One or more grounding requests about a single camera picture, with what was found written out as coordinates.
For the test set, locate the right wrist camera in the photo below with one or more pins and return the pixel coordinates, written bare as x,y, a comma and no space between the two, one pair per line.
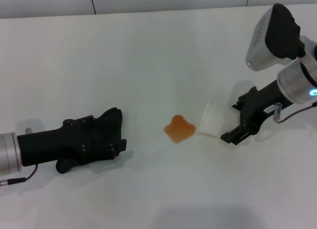
277,35

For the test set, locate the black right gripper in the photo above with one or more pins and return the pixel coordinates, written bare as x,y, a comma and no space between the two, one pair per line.
265,102

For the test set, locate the brown liquid stain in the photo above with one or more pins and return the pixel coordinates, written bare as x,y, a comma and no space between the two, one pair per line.
179,130

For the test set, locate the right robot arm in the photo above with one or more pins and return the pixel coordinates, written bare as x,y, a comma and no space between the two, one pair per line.
297,77

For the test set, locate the white paper cup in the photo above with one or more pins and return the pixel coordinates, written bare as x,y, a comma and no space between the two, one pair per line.
210,120

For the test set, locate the dark cleaning rag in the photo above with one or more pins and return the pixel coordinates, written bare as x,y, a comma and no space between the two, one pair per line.
111,125

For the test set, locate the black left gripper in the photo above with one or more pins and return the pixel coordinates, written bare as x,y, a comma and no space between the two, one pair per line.
39,147

